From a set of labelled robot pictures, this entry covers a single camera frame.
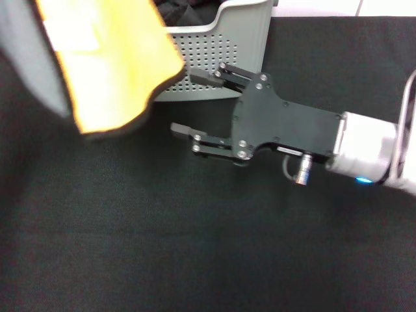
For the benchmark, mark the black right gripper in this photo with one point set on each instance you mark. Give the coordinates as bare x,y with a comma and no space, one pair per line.
286,126

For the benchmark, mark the grey and yellow towel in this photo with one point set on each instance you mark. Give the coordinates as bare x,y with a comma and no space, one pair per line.
110,71

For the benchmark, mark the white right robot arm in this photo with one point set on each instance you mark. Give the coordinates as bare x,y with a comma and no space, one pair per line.
367,146

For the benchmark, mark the grey perforated storage box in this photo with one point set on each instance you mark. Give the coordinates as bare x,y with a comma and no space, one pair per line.
227,39

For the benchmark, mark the black tablecloth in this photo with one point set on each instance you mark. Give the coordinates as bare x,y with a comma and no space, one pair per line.
195,234

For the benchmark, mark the black cloth pile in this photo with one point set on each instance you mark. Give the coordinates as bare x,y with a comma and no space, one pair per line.
188,11

